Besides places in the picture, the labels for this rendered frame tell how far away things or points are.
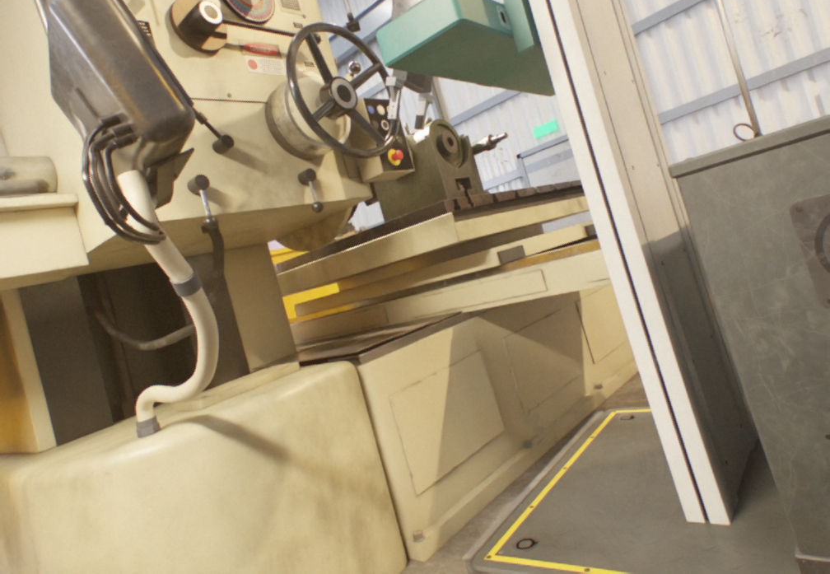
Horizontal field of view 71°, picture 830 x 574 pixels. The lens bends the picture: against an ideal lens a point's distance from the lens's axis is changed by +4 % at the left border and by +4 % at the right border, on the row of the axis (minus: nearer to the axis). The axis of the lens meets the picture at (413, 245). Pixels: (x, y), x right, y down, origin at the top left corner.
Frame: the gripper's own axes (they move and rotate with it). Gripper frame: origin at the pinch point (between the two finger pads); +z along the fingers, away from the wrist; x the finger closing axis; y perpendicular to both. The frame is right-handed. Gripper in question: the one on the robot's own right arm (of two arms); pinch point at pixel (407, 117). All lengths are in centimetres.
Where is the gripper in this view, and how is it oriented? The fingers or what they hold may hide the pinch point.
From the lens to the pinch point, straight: 159.2
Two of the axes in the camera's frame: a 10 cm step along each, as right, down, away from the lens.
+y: 8.4, 1.5, -5.2
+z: -1.4, 9.9, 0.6
